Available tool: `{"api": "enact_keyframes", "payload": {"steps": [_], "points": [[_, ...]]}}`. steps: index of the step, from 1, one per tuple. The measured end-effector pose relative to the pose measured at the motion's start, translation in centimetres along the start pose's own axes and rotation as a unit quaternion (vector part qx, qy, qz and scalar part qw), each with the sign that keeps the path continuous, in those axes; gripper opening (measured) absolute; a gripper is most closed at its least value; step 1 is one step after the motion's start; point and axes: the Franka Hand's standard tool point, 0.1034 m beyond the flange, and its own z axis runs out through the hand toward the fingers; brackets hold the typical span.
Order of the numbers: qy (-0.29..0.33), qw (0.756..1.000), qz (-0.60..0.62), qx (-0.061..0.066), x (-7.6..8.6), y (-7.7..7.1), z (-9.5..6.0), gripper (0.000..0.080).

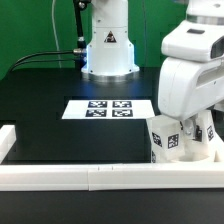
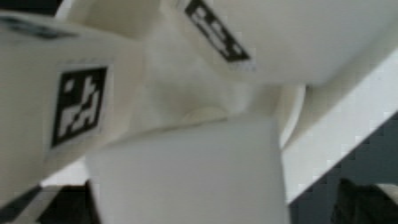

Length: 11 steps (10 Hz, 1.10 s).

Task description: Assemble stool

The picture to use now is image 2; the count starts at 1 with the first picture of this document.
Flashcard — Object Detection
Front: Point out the white round stool seat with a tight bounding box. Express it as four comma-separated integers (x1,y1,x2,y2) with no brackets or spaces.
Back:
55,0,305,144

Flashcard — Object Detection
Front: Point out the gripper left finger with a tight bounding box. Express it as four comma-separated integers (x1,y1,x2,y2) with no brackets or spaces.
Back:
37,183,101,224

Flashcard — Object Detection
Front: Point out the white right fence rail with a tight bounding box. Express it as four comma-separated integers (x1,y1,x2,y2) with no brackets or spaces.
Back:
282,49,398,203

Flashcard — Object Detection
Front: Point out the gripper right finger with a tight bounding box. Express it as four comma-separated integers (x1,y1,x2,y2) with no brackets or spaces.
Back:
330,178,398,224

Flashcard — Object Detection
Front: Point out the white stool leg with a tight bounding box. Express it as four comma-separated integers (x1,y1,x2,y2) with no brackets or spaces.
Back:
87,115,289,224
0,10,144,207
169,0,398,85

